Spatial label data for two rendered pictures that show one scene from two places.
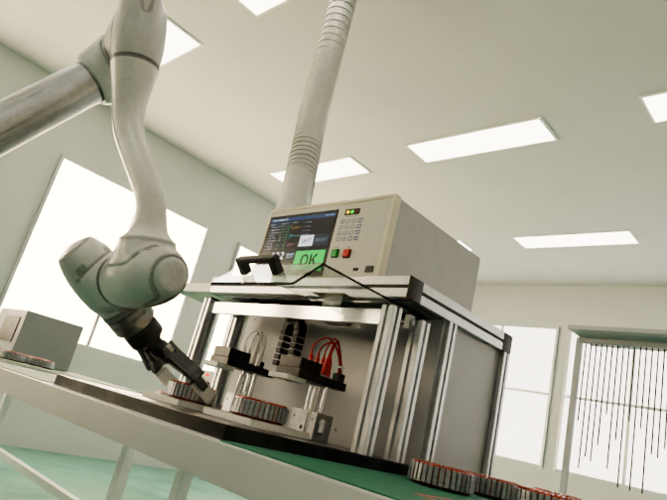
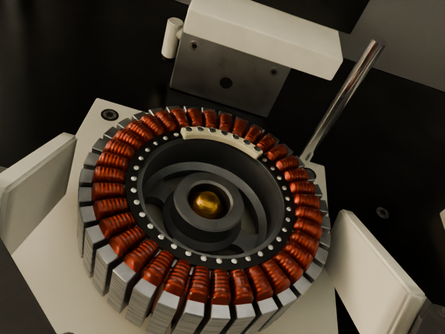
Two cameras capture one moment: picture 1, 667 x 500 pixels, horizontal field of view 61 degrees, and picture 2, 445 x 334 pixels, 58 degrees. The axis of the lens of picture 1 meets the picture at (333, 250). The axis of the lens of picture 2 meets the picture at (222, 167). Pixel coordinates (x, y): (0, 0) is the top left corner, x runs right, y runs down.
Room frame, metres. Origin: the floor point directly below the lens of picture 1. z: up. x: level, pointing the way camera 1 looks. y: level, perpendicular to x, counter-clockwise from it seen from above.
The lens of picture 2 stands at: (1.27, 0.33, 0.95)
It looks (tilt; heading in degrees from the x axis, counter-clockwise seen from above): 45 degrees down; 303
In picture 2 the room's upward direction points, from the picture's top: 23 degrees clockwise
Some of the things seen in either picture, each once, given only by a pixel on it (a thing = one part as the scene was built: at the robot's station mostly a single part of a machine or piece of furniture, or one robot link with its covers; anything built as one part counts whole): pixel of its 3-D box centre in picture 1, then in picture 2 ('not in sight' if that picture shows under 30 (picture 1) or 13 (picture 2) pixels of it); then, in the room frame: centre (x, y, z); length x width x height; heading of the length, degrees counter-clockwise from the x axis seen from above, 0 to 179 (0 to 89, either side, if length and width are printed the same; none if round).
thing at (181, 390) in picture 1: (192, 393); (205, 209); (1.33, 0.23, 0.80); 0.11 x 0.11 x 0.04
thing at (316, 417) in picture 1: (310, 425); not in sight; (1.26, -0.04, 0.80); 0.08 x 0.05 x 0.06; 43
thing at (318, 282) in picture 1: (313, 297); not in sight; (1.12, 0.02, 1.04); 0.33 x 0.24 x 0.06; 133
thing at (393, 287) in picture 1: (351, 312); not in sight; (1.47, -0.09, 1.09); 0.68 x 0.44 x 0.05; 43
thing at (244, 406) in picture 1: (259, 410); not in sight; (1.16, 0.06, 0.80); 0.11 x 0.11 x 0.04
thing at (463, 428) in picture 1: (465, 409); not in sight; (1.28, -0.37, 0.91); 0.28 x 0.03 x 0.32; 133
